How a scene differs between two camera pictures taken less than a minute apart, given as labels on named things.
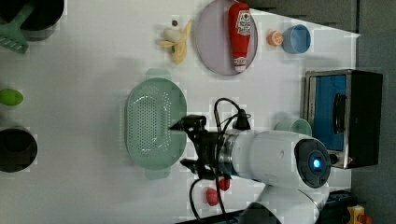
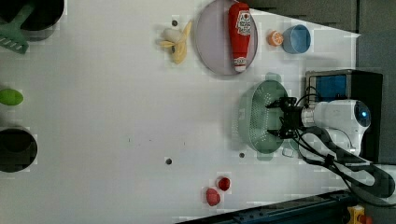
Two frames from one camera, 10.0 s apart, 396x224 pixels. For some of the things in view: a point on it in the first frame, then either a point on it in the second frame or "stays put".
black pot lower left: (18, 149) stays put
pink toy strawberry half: (212, 197) stays put
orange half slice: (275, 38) stays put
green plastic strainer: (153, 105) -> (255, 119)
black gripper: (206, 146) -> (292, 118)
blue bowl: (296, 39) stays put
